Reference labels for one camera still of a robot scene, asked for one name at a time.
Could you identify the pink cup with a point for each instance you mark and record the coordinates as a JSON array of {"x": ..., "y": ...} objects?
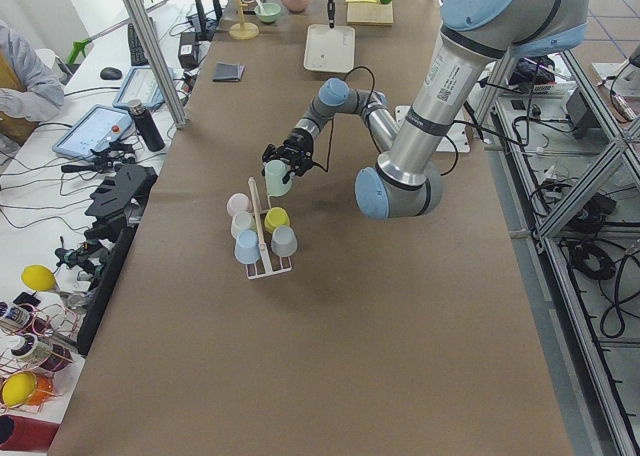
[{"x": 238, "y": 202}]

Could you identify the seated person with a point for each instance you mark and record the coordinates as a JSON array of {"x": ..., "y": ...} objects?
[{"x": 31, "y": 93}]

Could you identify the black keyboard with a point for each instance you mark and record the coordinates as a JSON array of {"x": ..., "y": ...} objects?
[{"x": 136, "y": 50}]

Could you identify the wooden cutting board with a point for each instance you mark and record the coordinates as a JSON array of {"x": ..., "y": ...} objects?
[{"x": 375, "y": 14}]

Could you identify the light blue cup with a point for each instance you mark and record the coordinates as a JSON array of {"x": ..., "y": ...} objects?
[{"x": 246, "y": 249}]

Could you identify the yellow lemon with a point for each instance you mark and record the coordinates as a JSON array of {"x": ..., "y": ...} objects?
[{"x": 38, "y": 278}]

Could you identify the black water bottle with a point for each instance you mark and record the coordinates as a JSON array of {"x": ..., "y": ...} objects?
[{"x": 145, "y": 125}]

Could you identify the yellow cup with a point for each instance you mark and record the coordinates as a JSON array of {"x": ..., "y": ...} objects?
[{"x": 274, "y": 218}]

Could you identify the green bowl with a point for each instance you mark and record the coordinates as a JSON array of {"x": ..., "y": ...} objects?
[{"x": 273, "y": 11}]

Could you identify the cream white cup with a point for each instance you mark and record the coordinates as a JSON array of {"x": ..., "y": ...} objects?
[{"x": 242, "y": 221}]

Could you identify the black computer mouse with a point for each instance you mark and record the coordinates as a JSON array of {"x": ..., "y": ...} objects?
[{"x": 110, "y": 74}]

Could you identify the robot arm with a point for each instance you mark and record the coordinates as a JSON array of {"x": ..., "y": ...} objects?
[
  {"x": 334, "y": 97},
  {"x": 474, "y": 33}
]

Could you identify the white wire cup rack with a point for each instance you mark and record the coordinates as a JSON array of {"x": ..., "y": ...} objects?
[{"x": 269, "y": 264}]

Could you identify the mint green cup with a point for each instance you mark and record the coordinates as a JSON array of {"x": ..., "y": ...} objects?
[{"x": 277, "y": 178}]

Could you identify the cream rabbit tray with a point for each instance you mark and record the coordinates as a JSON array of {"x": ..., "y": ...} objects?
[{"x": 329, "y": 49}]

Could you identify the wooden glass stand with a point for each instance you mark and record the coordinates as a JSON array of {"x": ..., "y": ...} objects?
[{"x": 242, "y": 30}]

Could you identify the grey cup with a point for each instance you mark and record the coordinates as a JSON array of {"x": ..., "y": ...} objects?
[{"x": 284, "y": 241}]

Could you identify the teach pendant tablet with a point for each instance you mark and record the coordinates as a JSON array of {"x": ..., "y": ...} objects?
[
  {"x": 99, "y": 127},
  {"x": 139, "y": 84}
]

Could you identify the folded grey cloth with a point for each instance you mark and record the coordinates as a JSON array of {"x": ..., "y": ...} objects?
[{"x": 228, "y": 72}]

